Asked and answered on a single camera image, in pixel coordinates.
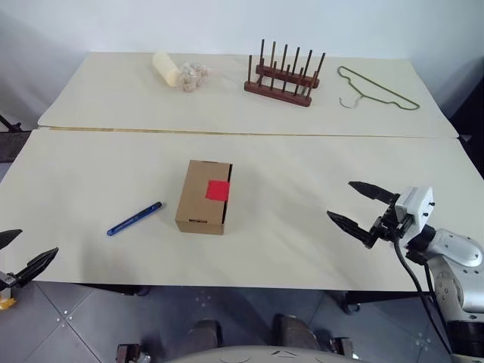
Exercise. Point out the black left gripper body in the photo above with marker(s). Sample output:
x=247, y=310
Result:
x=5, y=281

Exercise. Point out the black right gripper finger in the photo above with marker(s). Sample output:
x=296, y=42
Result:
x=351, y=227
x=374, y=193

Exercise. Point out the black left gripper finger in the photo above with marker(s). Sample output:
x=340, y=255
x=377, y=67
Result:
x=8, y=237
x=36, y=268

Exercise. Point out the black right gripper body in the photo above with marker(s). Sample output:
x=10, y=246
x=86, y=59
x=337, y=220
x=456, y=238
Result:
x=389, y=225

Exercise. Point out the brown cardboard box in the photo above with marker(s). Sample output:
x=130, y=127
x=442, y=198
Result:
x=196, y=196

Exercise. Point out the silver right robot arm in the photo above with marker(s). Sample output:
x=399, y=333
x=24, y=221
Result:
x=459, y=249

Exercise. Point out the black table caster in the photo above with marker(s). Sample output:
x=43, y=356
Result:
x=351, y=302

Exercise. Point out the black tripod leg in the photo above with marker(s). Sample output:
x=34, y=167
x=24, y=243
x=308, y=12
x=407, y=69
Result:
x=13, y=124

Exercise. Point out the dark rounded shape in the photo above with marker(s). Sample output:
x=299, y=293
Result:
x=295, y=332

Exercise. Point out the brown wooden peg rack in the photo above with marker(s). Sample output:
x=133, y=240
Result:
x=280, y=95

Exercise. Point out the red tape patch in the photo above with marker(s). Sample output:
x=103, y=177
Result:
x=218, y=190

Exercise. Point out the grey robot torso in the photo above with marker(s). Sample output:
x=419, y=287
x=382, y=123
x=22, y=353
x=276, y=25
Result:
x=261, y=355

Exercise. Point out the clear bag of beige pieces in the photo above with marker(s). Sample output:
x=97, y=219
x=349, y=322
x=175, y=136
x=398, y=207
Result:
x=191, y=77

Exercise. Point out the cream foam roll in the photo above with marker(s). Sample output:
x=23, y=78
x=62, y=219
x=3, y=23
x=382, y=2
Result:
x=165, y=68

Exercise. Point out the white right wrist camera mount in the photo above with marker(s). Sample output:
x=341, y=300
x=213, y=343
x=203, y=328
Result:
x=416, y=206

